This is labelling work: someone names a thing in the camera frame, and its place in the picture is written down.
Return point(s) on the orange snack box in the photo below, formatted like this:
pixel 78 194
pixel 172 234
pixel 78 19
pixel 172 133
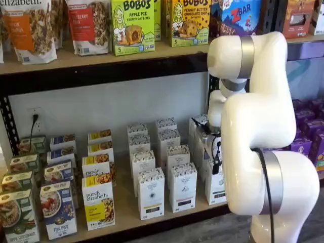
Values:
pixel 298 17

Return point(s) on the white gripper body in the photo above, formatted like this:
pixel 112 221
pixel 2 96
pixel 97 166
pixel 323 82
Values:
pixel 206 141

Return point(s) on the white snack box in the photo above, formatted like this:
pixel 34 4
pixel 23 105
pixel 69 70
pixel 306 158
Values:
pixel 319 17

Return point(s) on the wooden shelf board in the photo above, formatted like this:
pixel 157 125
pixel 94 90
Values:
pixel 126 202
pixel 76 60
pixel 298 39

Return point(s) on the purple Annie's pasta box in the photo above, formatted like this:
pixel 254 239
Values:
pixel 301 148
pixel 317 146
pixel 305 117
pixel 321 164
pixel 314 127

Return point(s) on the white wall outlet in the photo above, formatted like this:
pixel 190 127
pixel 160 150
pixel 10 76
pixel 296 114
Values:
pixel 38 125

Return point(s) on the red label granola bag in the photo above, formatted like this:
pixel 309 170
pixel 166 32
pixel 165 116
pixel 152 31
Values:
pixel 87 27

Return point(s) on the blue Z Bar box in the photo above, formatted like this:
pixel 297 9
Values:
pixel 236 17

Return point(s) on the green apple cinnamon oatmeal box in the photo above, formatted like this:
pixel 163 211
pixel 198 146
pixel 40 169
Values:
pixel 17 217
pixel 25 163
pixel 17 181
pixel 33 144

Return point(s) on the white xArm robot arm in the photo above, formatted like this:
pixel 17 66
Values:
pixel 258 114

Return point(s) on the white box yellow strip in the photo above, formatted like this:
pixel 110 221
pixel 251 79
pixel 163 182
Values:
pixel 141 162
pixel 137 129
pixel 151 195
pixel 139 143

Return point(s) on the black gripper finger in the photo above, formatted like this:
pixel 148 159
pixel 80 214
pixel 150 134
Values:
pixel 215 169

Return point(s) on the white box green strip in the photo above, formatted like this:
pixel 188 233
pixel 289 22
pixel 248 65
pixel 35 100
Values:
pixel 217 187
pixel 196 149
pixel 203 172
pixel 193 129

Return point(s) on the yellow purely elizabeth box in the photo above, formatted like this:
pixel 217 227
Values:
pixel 98 165
pixel 100 148
pixel 100 136
pixel 98 202

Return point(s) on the white box pink strip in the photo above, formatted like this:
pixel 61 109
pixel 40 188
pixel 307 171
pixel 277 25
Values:
pixel 169 139
pixel 183 188
pixel 178 155
pixel 165 124

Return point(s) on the yellow Bobo's peanut butter box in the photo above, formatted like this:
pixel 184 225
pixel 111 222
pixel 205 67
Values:
pixel 191 24
pixel 168 20

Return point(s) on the green Bobo's apple pie box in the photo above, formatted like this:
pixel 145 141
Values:
pixel 158 20
pixel 132 27

